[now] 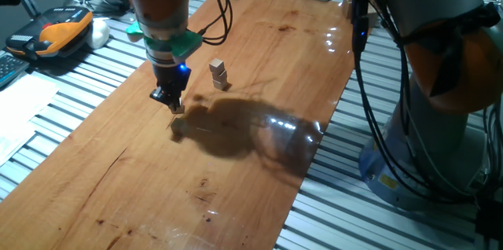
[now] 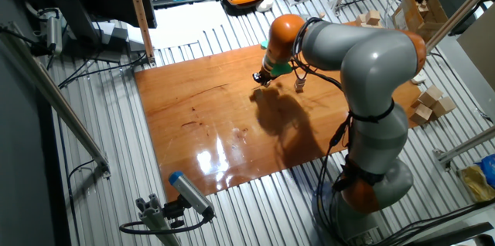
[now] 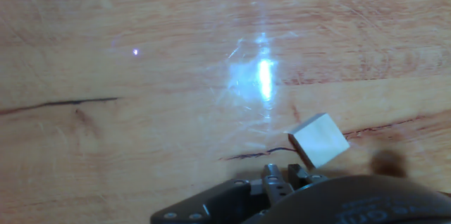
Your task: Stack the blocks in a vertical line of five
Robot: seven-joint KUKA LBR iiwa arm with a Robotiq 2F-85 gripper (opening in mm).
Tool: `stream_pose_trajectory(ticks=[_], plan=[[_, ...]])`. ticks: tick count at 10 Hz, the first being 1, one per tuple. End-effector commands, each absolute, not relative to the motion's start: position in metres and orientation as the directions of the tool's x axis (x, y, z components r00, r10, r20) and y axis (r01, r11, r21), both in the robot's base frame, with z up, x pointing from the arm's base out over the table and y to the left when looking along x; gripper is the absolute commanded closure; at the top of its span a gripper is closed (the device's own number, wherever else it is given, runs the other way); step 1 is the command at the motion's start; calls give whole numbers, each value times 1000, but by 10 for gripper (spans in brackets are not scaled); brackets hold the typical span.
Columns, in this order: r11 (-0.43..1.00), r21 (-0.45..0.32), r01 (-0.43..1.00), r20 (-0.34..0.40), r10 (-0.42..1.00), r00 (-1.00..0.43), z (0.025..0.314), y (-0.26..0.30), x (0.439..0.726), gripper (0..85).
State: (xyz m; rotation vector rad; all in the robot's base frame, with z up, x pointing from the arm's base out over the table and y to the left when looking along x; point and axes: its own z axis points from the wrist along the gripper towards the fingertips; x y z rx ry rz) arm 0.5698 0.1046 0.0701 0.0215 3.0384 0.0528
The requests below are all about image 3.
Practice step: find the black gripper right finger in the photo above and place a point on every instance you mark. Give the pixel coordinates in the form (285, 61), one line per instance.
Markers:
(299, 176)

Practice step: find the small wooden cube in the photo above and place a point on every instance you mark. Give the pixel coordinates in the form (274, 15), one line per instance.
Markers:
(319, 139)

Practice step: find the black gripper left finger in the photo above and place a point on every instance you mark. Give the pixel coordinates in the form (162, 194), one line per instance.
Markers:
(225, 203)

